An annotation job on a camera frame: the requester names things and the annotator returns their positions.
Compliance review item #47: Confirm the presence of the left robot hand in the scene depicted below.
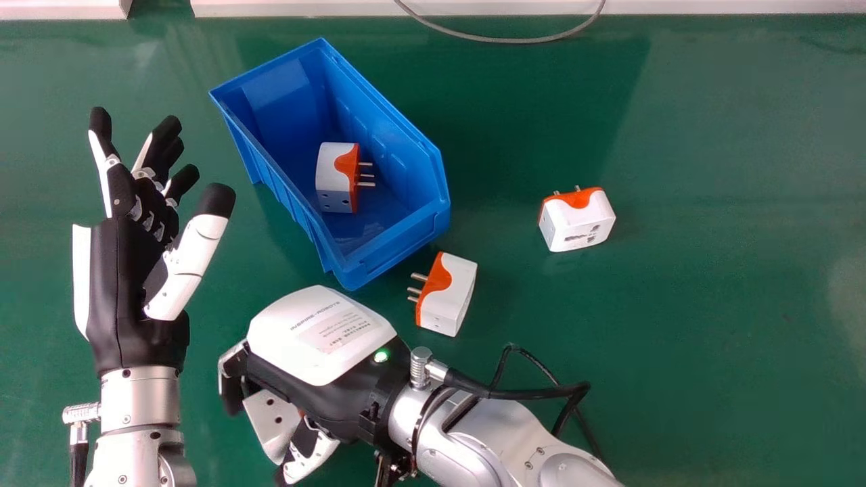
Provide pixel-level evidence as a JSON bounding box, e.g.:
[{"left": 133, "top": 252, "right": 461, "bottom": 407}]
[{"left": 72, "top": 106, "right": 237, "bottom": 377}]

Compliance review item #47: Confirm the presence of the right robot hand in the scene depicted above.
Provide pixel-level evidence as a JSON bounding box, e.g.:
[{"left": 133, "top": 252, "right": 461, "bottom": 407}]
[{"left": 218, "top": 285, "right": 413, "bottom": 486}]

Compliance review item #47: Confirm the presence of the white-and-orange plug adapter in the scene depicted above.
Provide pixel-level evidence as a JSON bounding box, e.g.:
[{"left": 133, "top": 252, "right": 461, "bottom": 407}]
[
  {"left": 407, "top": 252, "right": 478, "bottom": 338},
  {"left": 315, "top": 142, "right": 377, "bottom": 214},
  {"left": 538, "top": 185, "right": 617, "bottom": 253}
]

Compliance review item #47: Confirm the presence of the blue plastic bin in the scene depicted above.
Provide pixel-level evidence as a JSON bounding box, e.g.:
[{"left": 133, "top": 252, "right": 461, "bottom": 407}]
[{"left": 208, "top": 37, "right": 452, "bottom": 292}]

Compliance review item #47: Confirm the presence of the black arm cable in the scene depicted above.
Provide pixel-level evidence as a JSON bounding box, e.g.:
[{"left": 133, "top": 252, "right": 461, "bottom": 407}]
[{"left": 444, "top": 344, "right": 603, "bottom": 461}]

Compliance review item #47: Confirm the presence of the grey cable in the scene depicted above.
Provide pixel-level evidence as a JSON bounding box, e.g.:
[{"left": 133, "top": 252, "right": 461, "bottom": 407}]
[{"left": 394, "top": 0, "right": 607, "bottom": 45}]

